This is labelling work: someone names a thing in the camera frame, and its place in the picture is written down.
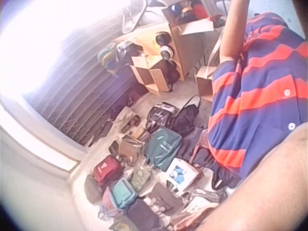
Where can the black bag in clear plastic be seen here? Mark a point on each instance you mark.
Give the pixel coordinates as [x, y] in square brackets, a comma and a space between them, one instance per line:
[160, 116]

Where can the clear plastic packet with items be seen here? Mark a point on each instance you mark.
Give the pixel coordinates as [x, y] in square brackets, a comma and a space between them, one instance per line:
[128, 120]

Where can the teal backpack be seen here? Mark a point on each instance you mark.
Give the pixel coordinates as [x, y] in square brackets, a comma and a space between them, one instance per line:
[163, 148]

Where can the small open cardboard box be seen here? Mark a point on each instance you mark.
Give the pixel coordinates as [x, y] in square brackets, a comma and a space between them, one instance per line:
[149, 74]

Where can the brown bag in clear plastic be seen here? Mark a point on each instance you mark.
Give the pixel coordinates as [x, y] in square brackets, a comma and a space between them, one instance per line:
[130, 149]

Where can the black bag beside cardboard box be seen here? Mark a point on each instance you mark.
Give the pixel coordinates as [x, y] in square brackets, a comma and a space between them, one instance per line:
[172, 74]

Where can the brown paper bag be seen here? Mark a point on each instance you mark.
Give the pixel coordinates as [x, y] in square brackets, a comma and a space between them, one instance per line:
[204, 84]

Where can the camouflage pouch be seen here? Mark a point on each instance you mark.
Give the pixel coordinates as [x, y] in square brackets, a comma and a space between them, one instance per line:
[140, 178]

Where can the white tape roll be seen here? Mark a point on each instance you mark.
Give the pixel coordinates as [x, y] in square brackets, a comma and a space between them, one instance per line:
[167, 52]

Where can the white box with blue print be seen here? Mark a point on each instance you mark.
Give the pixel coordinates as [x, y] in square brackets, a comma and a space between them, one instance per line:
[181, 174]

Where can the heap of bags and clothes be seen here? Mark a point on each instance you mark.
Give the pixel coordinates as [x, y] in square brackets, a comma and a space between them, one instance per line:
[120, 54]

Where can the red bag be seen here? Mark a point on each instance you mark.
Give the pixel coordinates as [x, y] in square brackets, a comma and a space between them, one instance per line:
[107, 169]

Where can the large open cardboard carton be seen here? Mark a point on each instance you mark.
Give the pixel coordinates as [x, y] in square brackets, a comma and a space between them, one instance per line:
[185, 48]

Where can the metal roller shutter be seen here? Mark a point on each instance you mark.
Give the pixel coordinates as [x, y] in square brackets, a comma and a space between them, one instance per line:
[79, 96]

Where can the brown flat bag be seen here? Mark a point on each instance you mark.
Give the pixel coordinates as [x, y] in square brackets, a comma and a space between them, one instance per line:
[166, 197]

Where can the turquoise pouch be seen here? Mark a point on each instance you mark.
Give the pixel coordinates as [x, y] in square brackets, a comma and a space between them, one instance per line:
[124, 193]

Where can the pink bag in clear plastic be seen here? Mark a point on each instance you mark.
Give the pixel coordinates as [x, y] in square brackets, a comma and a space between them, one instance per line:
[109, 201]

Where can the olive bag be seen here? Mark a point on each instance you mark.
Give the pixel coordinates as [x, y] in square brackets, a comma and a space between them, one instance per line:
[92, 190]

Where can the navy bag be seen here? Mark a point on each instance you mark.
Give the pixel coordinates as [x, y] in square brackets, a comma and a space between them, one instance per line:
[142, 213]

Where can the crumpled clear plastic bags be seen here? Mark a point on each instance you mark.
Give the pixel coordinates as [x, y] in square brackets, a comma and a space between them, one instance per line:
[204, 199]

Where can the yellow printed packet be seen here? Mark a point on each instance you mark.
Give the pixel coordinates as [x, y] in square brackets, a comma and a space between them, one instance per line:
[121, 226]

